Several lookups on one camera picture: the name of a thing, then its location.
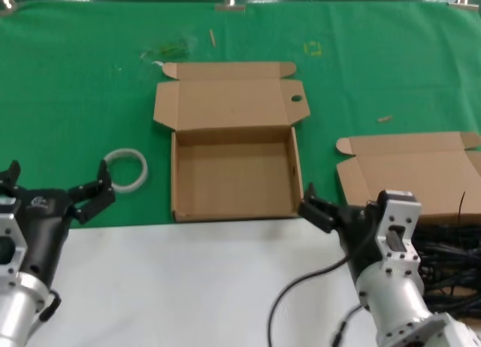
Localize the clear plastic wrapper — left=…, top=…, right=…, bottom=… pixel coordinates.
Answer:
left=139, top=35, right=198, bottom=68

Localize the open cardboard box holding cables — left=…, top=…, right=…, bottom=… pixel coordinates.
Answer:
left=335, top=131, right=481, bottom=322

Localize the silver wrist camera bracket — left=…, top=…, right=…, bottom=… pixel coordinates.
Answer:
left=0, top=201, right=30, bottom=285
left=374, top=189, right=425, bottom=275

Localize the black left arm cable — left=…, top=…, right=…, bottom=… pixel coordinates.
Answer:
left=38, top=289, right=62, bottom=324

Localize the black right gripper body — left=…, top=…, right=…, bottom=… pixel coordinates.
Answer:
left=329, top=201, right=381, bottom=285

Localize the green table cloth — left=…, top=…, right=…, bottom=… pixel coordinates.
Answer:
left=0, top=0, right=481, bottom=228

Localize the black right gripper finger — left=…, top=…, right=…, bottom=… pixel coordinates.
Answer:
left=298, top=182, right=336, bottom=234

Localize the open cardboard box with hole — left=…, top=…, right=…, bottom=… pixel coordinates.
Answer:
left=153, top=60, right=311, bottom=223

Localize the white tape roll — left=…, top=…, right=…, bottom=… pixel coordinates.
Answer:
left=103, top=147, right=152, bottom=195

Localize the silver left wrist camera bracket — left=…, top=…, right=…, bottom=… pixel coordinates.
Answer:
left=0, top=201, right=30, bottom=285

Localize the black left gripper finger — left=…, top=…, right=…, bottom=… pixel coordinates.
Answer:
left=67, top=158, right=116, bottom=225
left=0, top=159, right=22, bottom=198

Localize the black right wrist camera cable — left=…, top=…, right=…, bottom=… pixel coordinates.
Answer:
left=268, top=211, right=377, bottom=347

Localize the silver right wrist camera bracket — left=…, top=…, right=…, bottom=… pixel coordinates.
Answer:
left=374, top=189, right=425, bottom=275

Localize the pile of black cables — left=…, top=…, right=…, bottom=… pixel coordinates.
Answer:
left=411, top=214, right=481, bottom=320

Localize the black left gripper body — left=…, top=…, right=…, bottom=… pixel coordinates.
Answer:
left=14, top=187, right=75, bottom=288

